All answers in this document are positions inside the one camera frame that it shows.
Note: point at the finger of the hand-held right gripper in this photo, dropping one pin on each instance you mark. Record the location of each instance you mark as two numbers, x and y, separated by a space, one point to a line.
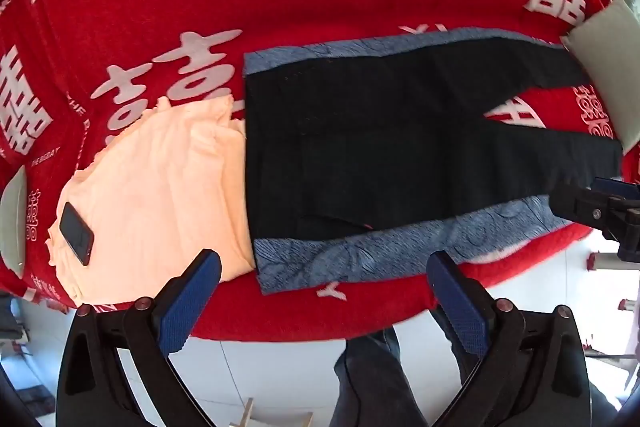
575 204

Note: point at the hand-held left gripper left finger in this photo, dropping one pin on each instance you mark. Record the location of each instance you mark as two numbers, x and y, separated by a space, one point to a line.
187 297

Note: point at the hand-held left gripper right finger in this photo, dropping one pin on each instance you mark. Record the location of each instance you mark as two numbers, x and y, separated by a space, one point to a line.
462 307

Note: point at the black pants with blue trim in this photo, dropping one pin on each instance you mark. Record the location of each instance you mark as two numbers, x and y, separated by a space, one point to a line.
380 157

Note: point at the peach folded cloth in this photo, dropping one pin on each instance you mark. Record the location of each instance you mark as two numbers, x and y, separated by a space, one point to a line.
160 202

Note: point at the person's legs in dark trousers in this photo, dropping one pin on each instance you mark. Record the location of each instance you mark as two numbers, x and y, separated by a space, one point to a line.
380 377

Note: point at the black smartphone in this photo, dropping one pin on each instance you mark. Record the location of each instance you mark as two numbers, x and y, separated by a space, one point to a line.
76 233

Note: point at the white pillow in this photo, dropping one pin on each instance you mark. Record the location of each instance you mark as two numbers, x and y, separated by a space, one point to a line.
607 57

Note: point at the pale grey cushion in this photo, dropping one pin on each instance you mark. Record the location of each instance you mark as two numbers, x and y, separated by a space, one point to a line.
14 222

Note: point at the wooden frame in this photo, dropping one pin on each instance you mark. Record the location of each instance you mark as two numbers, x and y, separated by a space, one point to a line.
272 417

